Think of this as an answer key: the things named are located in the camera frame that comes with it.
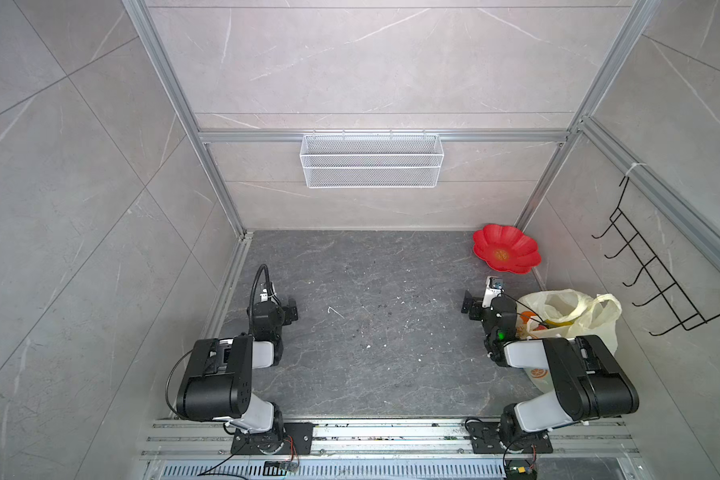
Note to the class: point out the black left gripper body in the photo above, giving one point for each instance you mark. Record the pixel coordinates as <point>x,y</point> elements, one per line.
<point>288,309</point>

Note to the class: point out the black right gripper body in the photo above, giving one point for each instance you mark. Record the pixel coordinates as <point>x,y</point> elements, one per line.
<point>471,306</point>

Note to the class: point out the cream plastic shopping bag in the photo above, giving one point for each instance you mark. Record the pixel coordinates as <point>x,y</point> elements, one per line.
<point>567,314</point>

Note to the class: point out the red flower-shaped plastic bowl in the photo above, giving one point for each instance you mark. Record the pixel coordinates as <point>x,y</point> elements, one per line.
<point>506,249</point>

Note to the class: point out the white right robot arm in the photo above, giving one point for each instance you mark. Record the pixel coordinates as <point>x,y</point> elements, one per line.
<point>587,381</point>

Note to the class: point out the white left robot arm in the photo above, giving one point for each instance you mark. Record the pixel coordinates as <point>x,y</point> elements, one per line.
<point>217,383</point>

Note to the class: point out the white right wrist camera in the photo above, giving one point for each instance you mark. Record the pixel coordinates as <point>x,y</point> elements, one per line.
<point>494,288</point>

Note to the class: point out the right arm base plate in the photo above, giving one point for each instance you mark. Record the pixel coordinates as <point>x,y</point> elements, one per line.
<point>491,437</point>

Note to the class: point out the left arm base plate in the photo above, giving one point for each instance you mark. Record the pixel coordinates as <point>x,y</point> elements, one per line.
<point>276,441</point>

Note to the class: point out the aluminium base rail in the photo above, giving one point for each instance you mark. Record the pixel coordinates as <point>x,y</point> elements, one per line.
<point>390,448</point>

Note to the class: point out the black wire hook rack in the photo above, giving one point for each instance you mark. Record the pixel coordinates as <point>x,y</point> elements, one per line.
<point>667,289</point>

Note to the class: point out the white wire mesh basket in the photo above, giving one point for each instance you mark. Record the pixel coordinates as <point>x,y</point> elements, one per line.
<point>336,161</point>

